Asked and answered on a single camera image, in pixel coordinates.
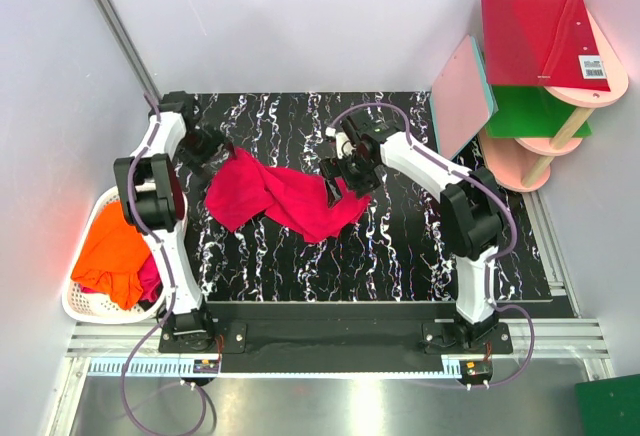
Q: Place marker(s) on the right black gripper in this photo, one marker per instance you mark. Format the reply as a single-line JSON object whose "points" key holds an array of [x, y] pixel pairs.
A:
{"points": [[334, 166]]}

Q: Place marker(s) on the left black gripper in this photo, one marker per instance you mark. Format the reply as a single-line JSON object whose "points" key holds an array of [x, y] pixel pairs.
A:
{"points": [[215, 147]]}

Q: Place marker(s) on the crimson red t shirt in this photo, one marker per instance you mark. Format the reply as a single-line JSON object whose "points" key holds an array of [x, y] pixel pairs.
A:
{"points": [[244, 188]]}

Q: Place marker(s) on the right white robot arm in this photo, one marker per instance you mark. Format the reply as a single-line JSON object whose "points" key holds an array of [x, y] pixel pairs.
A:
{"points": [[470, 207]]}

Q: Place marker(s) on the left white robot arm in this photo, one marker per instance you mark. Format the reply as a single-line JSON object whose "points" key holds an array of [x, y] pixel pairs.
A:
{"points": [[154, 204]]}

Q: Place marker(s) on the orange t shirt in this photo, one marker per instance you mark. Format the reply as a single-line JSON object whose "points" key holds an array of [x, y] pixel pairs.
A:
{"points": [[110, 239]]}

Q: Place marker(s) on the magenta t shirt in basket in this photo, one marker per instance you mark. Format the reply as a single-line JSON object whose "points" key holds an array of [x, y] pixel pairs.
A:
{"points": [[126, 283]]}

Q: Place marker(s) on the pink board teal edge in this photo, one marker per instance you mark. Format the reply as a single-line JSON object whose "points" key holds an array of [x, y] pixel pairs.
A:
{"points": [[462, 100]]}

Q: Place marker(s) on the green acrylic sheet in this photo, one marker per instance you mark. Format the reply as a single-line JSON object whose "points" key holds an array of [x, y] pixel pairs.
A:
{"points": [[527, 112]]}

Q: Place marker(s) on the white plastic laundry basket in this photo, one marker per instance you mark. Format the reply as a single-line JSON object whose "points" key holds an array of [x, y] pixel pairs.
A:
{"points": [[97, 308]]}

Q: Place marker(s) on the red acrylic sheet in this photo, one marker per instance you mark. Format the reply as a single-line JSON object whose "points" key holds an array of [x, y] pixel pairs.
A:
{"points": [[545, 43]]}

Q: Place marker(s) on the dark green board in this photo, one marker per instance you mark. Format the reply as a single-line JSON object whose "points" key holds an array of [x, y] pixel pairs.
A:
{"points": [[609, 407]]}

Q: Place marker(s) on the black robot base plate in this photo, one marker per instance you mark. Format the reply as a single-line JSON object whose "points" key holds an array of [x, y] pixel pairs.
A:
{"points": [[339, 339]]}

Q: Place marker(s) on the aluminium frame rail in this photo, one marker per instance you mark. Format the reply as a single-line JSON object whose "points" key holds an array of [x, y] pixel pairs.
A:
{"points": [[123, 39]]}

